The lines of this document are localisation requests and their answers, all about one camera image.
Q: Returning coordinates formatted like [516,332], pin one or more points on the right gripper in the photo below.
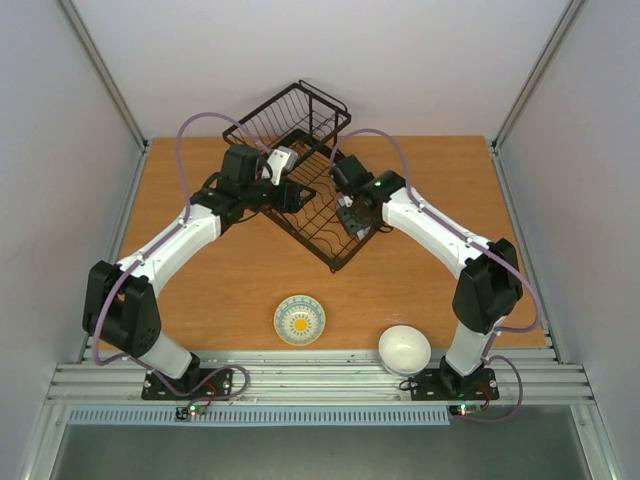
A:
[351,218]

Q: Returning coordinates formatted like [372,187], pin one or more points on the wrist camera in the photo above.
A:
[280,161]
[344,201]

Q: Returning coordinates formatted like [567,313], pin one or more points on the blue slotted cable duct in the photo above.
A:
[260,416]

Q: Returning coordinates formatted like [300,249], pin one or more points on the yellow patterned bowl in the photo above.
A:
[299,320]

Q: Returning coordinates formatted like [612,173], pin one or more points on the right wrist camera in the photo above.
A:
[344,201]

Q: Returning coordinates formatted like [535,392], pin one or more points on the aluminium rail frame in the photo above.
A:
[331,377]

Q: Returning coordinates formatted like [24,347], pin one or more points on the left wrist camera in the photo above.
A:
[280,161]

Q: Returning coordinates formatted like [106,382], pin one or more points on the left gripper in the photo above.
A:
[293,205]

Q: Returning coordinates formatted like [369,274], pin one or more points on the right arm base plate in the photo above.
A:
[432,384]

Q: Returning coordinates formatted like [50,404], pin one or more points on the plain white bowl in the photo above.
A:
[404,350]

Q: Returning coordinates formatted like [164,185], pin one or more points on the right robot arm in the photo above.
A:
[487,287]

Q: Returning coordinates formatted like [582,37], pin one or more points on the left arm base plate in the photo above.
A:
[197,383]

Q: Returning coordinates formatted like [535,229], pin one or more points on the black wire dish rack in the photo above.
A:
[307,120]

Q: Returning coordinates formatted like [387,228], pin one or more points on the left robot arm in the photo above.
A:
[121,299]

